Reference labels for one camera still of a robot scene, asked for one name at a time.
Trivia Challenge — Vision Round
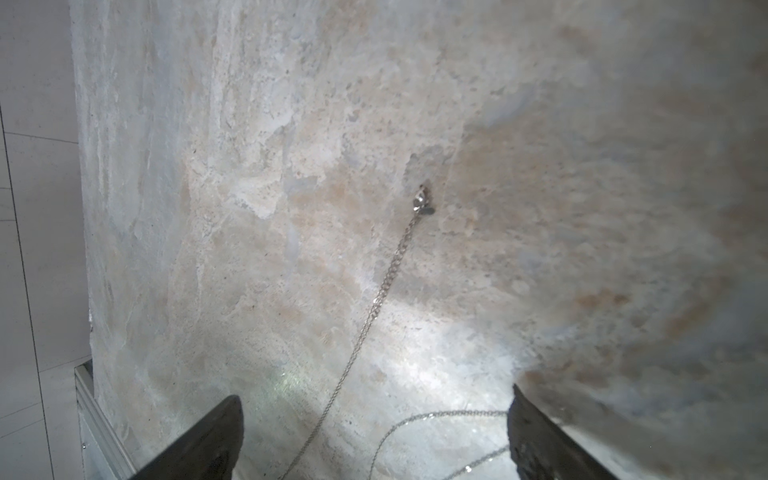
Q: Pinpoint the aluminium corner profile left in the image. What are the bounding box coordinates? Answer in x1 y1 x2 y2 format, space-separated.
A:
74 360 136 480

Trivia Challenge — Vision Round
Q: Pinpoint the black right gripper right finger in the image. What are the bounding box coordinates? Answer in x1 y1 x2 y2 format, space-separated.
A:
507 385 617 480

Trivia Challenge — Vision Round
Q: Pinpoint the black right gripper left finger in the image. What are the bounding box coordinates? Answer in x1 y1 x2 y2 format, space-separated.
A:
132 395 244 480

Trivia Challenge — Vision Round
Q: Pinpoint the thin chain necklace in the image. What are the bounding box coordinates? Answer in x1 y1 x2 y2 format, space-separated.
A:
278 184 511 480

